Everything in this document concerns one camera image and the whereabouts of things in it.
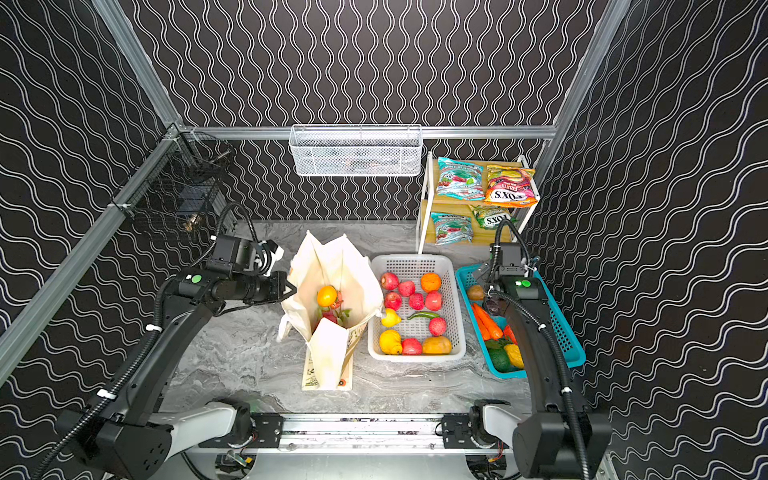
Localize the orange tangerine with leaves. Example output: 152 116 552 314
316 286 351 327

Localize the pink dragon fruit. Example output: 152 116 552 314
322 310 341 325

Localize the cream canvas grocery bag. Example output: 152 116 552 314
277 232 383 391

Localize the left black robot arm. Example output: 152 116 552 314
31 268 297 479

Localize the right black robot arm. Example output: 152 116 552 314
470 275 612 479

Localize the green Fox's candy bag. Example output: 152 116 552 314
469 205 516 231

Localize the small green red snack bag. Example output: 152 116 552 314
430 212 473 246

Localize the orange Fox's candy bag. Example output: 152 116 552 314
484 165 540 208

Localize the brown potato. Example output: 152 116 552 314
467 284 486 302

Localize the orange carrot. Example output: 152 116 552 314
471 303 503 341

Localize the green avocado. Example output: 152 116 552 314
485 339 515 373

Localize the teal plastic vegetable basket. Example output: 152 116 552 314
455 264 586 379

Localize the red apple right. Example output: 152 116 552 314
424 291 443 312

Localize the red apple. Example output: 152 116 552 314
380 272 400 291
384 291 403 311
401 338 423 356
424 291 443 312

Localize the yellow orange mango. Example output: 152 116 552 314
422 336 453 355

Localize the white plastic fruit basket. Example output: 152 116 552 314
368 254 466 363

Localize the green chili pepper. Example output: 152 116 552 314
408 311 440 320

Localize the white wooden two-tier shelf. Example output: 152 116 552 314
415 150 537 254

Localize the red apple front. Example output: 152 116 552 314
401 338 423 356

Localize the red apple middle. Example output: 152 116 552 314
384 291 403 311

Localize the small yellow lemon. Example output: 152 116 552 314
381 308 402 328

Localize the red apple back left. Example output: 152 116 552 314
380 272 400 291

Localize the yellow bumpy lemon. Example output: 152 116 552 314
379 329 403 355

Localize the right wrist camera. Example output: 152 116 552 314
490 243 540 278

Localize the black wire wall basket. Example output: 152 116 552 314
117 132 235 244

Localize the white wire wall basket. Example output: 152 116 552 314
289 124 423 177

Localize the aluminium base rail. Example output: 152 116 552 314
197 411 601 455

